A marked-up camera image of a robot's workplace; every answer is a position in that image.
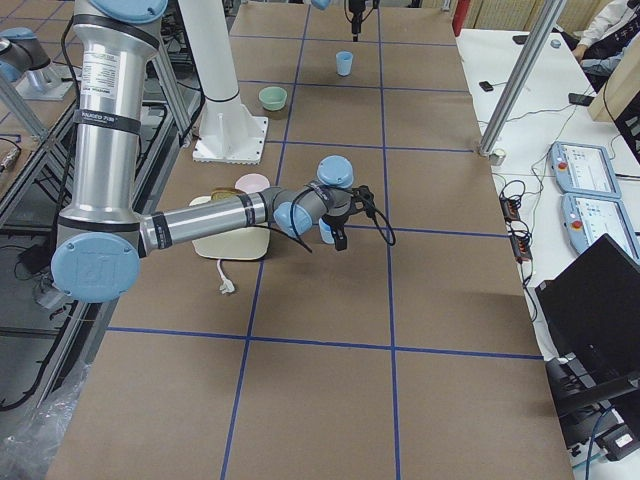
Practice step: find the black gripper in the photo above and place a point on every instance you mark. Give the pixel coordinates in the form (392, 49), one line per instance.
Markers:
(355, 17)
(335, 219)

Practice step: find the light blue cup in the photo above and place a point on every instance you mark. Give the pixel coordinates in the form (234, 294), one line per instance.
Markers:
(326, 232)
(344, 61)

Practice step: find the cream toaster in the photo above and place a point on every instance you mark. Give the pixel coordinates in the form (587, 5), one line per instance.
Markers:
(243, 244)

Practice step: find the pink bowl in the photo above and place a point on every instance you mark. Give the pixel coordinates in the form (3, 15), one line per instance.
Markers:
(252, 183)

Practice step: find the toast slice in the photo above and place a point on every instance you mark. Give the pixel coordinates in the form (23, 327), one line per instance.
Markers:
(222, 193)

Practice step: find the green bowl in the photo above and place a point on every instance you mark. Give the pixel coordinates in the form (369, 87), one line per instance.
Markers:
(273, 98)

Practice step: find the white power plug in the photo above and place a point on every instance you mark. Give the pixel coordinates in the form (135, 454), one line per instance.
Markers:
(226, 286)

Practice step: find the black phone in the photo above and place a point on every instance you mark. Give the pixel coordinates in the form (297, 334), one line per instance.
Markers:
(486, 86)

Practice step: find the black power strip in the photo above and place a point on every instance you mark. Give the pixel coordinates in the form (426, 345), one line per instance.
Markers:
(518, 231)

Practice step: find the person at desk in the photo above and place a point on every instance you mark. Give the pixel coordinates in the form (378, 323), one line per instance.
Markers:
(602, 45)

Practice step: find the upper teach pendant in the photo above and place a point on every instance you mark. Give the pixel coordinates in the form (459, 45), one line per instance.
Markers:
(584, 169)

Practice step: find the teach pendant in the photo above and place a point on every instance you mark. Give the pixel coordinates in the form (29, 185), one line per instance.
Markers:
(587, 218)
(584, 169)

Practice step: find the lower teach pendant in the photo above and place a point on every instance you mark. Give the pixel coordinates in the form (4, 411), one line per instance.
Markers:
(587, 218)

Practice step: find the black laptop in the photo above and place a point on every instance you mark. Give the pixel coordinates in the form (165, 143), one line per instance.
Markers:
(592, 308)

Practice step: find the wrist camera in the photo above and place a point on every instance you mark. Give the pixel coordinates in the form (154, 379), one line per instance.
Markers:
(362, 200)

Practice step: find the white pedestal column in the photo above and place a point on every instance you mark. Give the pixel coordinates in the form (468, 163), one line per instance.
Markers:
(227, 132)

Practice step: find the aluminium frame post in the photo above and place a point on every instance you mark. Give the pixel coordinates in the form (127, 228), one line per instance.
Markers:
(525, 62)

